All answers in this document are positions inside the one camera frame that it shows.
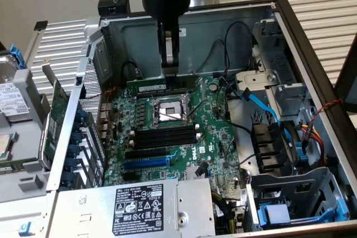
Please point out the black box with port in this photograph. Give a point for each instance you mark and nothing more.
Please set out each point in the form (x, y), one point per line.
(120, 9)

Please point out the RAM slot with white latches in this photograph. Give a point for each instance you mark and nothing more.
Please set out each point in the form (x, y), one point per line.
(164, 145)
(164, 133)

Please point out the silver hard disk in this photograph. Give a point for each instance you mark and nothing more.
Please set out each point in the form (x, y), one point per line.
(11, 96)

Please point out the short black expansion slot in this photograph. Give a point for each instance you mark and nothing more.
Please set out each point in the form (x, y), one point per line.
(129, 176)

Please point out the silver metal bracket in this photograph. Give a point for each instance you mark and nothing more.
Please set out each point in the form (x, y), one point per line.
(251, 79)

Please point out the blue card retention clip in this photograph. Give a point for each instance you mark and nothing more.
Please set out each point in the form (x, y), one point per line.
(81, 116)
(67, 178)
(74, 150)
(76, 137)
(72, 163)

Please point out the blue expansion slot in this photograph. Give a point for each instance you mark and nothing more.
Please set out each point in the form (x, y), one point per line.
(145, 163)

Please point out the silver CPU chip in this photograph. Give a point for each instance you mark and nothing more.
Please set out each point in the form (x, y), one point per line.
(5, 146)

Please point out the black table corner cap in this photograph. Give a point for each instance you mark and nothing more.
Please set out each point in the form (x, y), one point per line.
(40, 25)

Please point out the silver power supply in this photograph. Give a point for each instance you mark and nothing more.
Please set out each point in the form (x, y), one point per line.
(189, 193)

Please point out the green RAM stick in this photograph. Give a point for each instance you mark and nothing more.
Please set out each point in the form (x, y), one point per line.
(16, 165)
(147, 84)

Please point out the green motherboard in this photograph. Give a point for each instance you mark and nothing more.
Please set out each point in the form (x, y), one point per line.
(212, 126)

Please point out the small silver heat sink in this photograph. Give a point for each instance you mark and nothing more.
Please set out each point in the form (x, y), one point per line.
(191, 173)

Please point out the open PC case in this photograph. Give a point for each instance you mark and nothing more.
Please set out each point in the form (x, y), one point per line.
(134, 34)

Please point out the grey metal disk bay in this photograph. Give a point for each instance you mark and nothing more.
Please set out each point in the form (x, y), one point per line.
(306, 185)

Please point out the black fan shroud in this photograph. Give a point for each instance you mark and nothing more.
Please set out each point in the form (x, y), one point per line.
(267, 143)

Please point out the black flat panel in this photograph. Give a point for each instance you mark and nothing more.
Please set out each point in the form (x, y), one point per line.
(348, 76)

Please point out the green graphics card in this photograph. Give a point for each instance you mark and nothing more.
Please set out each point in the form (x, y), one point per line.
(57, 115)

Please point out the grey metal drive cage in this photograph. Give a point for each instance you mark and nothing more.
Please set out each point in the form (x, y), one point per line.
(281, 62)

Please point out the thin metal locking lever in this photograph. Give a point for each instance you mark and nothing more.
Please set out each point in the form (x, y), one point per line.
(173, 116)
(197, 108)

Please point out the CPU socket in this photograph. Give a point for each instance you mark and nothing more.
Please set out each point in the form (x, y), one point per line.
(170, 109)

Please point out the round coin battery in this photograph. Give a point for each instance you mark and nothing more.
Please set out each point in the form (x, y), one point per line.
(213, 87)

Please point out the long black expansion slot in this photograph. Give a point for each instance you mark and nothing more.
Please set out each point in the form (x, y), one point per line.
(145, 153)

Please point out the metal socket cover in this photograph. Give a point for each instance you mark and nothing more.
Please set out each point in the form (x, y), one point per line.
(186, 100)

